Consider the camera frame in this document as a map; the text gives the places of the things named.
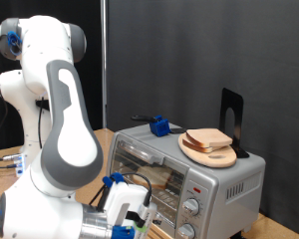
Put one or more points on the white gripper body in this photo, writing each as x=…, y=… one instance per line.
x=123, y=194

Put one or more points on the silver oven knob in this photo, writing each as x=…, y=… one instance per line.
x=186, y=231
x=191, y=206

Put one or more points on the red oven indicator light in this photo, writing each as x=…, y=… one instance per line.
x=197, y=190

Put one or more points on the silver toaster oven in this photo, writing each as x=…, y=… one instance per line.
x=242, y=172

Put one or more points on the round wooden board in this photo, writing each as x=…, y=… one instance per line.
x=216, y=159

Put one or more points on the tan bread slice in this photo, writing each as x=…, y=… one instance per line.
x=209, y=136

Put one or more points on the vertical metal pole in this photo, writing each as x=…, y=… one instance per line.
x=104, y=66

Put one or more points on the black metal bookend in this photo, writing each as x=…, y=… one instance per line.
x=237, y=103

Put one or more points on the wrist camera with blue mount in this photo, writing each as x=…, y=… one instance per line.
x=148, y=215

